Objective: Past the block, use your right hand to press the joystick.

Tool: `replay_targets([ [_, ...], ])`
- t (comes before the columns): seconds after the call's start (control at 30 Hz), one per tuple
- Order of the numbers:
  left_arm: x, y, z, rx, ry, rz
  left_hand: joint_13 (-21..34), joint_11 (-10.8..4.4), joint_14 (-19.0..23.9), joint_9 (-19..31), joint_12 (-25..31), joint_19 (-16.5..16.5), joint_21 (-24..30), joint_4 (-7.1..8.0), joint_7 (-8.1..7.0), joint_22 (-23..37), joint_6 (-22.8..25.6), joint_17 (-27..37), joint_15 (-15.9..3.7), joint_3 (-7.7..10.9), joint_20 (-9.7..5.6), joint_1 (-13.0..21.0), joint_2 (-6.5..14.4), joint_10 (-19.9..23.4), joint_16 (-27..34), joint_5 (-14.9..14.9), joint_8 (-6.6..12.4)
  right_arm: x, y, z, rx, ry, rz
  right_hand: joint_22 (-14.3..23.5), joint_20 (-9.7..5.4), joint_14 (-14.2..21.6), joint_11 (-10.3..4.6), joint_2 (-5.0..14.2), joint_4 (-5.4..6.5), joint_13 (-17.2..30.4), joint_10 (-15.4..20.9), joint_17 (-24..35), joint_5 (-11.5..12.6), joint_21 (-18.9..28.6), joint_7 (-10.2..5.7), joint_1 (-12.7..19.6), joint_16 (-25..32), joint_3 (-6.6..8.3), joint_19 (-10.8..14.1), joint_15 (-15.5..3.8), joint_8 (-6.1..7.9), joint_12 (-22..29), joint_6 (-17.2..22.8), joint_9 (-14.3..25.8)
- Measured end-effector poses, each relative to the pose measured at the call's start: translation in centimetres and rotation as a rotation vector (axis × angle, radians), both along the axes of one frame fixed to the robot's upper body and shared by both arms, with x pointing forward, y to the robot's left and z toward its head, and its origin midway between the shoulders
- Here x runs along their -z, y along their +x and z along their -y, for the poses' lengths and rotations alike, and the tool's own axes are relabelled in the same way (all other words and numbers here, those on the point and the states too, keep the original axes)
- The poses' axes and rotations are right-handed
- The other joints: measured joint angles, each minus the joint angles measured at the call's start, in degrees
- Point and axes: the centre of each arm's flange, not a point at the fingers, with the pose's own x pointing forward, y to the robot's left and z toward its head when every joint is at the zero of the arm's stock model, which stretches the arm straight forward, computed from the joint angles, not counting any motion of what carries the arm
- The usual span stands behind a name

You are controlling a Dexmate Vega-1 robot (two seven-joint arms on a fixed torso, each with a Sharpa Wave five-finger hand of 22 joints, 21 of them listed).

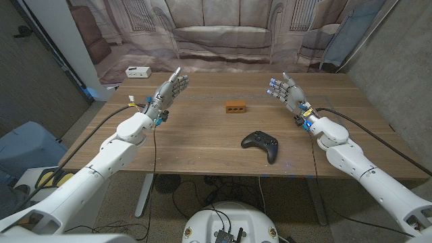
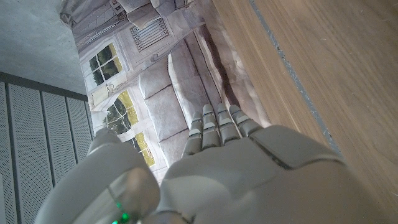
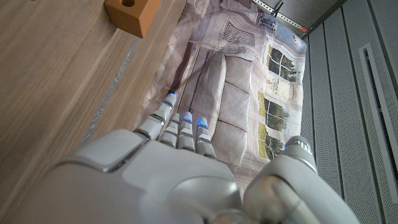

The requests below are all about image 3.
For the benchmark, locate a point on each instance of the brown block with three holes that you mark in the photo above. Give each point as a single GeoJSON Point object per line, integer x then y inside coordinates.
{"type": "Point", "coordinates": [133, 21]}

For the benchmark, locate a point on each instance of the printed sofa backdrop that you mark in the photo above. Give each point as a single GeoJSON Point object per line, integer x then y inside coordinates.
{"type": "Point", "coordinates": [233, 77]}

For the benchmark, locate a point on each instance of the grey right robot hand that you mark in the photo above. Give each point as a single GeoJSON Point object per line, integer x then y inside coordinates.
{"type": "Point", "coordinates": [140, 186]}

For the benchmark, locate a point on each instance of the perforated metal rail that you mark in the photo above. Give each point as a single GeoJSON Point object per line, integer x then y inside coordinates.
{"type": "Point", "coordinates": [280, 18]}

